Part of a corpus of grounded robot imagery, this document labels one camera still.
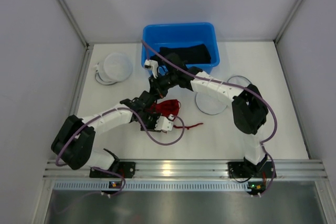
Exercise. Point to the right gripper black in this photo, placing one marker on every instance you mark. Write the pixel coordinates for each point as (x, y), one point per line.
(155, 85)

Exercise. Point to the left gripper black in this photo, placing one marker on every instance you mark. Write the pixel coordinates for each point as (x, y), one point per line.
(151, 122)

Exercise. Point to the red bra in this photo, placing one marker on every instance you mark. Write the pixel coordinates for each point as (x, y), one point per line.
(166, 107)

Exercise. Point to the white mesh laundry bag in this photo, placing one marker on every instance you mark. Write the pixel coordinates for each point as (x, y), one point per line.
(212, 106)
(115, 67)

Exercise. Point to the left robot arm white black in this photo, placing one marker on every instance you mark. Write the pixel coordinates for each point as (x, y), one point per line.
(74, 143)

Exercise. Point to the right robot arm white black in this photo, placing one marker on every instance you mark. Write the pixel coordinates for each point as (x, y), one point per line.
(252, 115)

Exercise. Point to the black garment in bin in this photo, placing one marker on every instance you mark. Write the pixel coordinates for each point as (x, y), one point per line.
(198, 54)

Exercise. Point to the blue plastic bin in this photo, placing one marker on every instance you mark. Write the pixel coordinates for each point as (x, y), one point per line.
(195, 43)

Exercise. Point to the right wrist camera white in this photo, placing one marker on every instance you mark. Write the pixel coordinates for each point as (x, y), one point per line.
(153, 66)

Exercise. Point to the slotted cable duct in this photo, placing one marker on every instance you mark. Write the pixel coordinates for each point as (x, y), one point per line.
(156, 186)

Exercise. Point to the aluminium mounting rail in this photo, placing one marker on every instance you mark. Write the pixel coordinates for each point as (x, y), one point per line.
(287, 170)

